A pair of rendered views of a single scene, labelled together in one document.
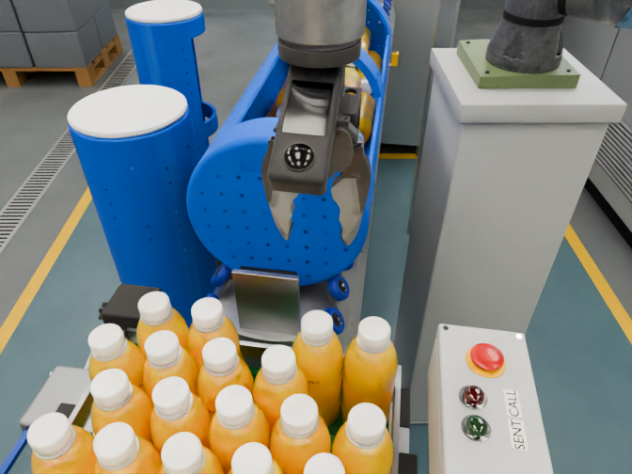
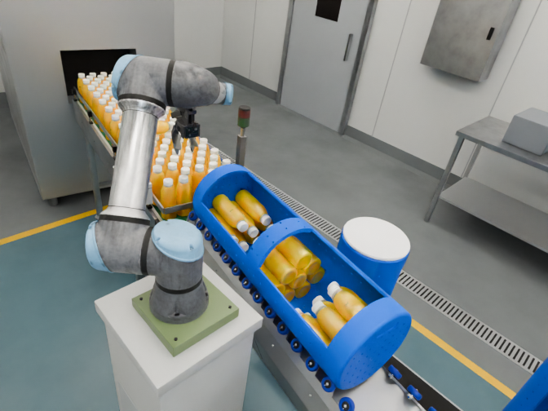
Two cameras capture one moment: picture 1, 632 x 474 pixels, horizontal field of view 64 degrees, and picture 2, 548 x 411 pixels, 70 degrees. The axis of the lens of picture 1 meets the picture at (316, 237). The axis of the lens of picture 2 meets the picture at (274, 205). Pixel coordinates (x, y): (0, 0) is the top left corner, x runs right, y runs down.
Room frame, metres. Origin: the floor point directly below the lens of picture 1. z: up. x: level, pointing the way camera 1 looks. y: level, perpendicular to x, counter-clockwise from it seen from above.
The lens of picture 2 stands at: (1.69, -0.82, 2.00)
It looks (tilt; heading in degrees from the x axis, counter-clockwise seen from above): 34 degrees down; 132
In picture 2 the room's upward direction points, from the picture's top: 9 degrees clockwise
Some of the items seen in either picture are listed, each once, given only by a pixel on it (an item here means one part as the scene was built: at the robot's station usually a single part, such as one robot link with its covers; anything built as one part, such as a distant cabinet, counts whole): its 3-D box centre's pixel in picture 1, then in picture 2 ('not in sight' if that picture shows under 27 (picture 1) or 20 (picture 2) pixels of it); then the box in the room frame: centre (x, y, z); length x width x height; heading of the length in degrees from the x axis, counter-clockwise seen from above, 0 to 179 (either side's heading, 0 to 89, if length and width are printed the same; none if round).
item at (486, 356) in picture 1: (486, 357); not in sight; (0.35, -0.19, 1.11); 0.04 x 0.04 x 0.01
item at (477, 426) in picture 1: (477, 425); not in sight; (0.27, -0.16, 1.11); 0.02 x 0.02 x 0.01
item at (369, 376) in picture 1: (369, 379); (168, 200); (0.40, -0.07, 0.99); 0.07 x 0.07 x 0.19
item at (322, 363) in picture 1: (317, 372); (183, 196); (0.41, 0.00, 0.99); 0.07 x 0.07 x 0.19
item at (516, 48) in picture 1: (528, 35); (178, 288); (1.07, -0.44, 1.23); 0.15 x 0.15 x 0.10
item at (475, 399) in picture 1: (473, 394); not in sight; (0.30, -0.16, 1.11); 0.02 x 0.02 x 0.01
